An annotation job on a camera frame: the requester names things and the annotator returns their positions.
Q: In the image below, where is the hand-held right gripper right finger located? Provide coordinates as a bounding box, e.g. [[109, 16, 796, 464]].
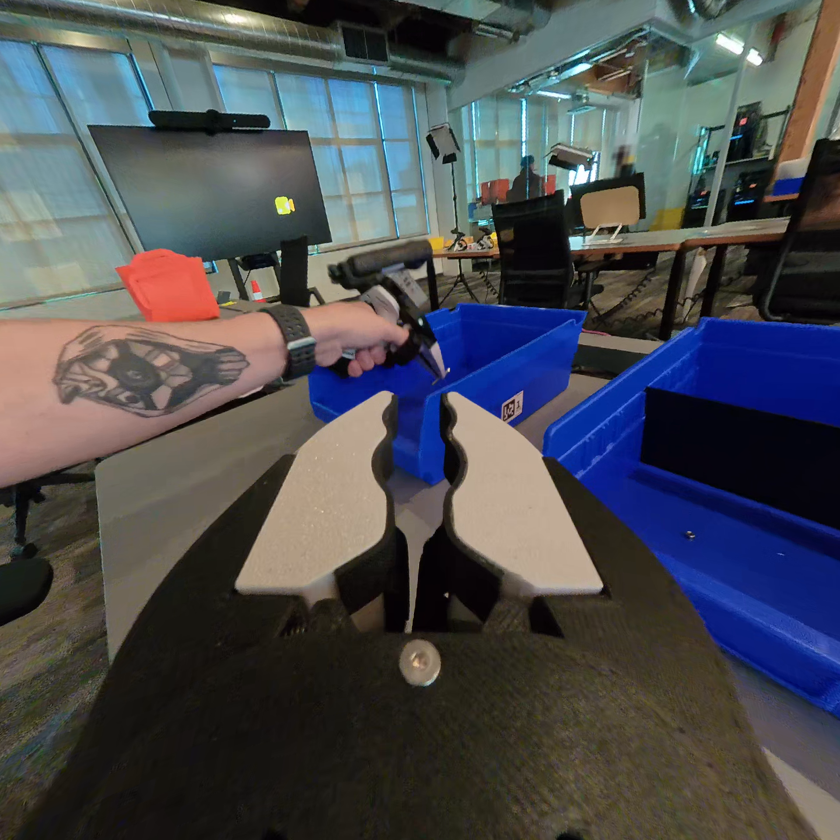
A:
[[440, 391, 605, 599]]

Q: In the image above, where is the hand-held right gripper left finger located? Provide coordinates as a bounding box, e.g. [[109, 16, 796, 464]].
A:
[[234, 390, 401, 601]]

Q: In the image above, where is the blue labelled plastic bin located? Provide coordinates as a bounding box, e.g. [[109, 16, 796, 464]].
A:
[[307, 302, 588, 488]]

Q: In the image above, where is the blue divided plastic bin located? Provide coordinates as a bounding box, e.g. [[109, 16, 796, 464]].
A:
[[542, 316, 840, 715]]

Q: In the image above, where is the person's left forearm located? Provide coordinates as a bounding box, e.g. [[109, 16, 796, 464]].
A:
[[0, 311, 290, 490]]

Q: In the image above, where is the person's left hand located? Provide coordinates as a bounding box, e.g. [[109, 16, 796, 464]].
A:
[[307, 302, 412, 379]]

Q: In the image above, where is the black monitor stand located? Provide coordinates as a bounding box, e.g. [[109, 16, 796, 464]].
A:
[[226, 235, 327, 309]]

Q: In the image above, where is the black smartwatch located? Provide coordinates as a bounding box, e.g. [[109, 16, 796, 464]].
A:
[[259, 305, 318, 383]]

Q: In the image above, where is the studio light on tripod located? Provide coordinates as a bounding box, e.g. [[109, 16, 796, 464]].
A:
[[425, 122, 483, 306]]

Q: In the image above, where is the large black monitor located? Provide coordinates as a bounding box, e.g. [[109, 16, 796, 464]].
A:
[[87, 123, 334, 263]]

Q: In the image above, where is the studio light panel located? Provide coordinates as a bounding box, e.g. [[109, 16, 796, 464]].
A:
[[546, 143, 597, 193]]

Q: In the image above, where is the orange plastic bin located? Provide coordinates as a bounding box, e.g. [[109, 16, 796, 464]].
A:
[[115, 247, 221, 323]]

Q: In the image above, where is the black webcam bar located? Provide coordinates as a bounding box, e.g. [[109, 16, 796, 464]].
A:
[[148, 109, 272, 137]]

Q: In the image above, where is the black framed beige board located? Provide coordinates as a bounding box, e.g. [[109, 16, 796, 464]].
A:
[[568, 172, 648, 231]]

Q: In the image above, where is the black bin divider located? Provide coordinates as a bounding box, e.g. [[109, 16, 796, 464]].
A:
[[639, 386, 840, 531]]

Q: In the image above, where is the wooden top desk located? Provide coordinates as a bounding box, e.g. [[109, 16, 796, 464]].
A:
[[430, 218, 791, 342]]

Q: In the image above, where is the black equipment rack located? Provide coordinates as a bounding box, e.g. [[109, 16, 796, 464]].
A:
[[682, 101, 790, 227]]

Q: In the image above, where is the wooden post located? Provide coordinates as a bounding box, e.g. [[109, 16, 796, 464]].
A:
[[776, 0, 840, 165]]

